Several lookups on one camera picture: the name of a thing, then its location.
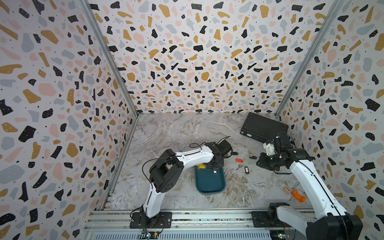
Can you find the orange plastic piece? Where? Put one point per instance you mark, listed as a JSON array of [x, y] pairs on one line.
[[298, 196]]

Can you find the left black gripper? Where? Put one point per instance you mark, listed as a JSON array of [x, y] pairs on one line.
[[221, 165]]

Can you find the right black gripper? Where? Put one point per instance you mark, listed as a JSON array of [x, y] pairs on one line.
[[261, 162]]

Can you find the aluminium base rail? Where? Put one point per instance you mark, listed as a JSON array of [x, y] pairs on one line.
[[200, 224]]

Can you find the teal plastic storage box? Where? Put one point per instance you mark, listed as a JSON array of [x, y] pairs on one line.
[[210, 181]]

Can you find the small wooden number block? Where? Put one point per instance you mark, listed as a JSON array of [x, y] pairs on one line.
[[287, 190]]

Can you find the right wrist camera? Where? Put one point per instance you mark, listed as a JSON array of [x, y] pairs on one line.
[[274, 146]]

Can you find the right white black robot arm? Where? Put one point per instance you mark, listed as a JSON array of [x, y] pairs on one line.
[[332, 221]]

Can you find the black hard case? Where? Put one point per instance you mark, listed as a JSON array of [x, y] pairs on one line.
[[262, 129]]

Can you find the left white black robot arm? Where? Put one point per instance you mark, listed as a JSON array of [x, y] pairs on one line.
[[164, 174]]

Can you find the yellow tag key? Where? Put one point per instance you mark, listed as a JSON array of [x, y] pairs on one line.
[[201, 165]]

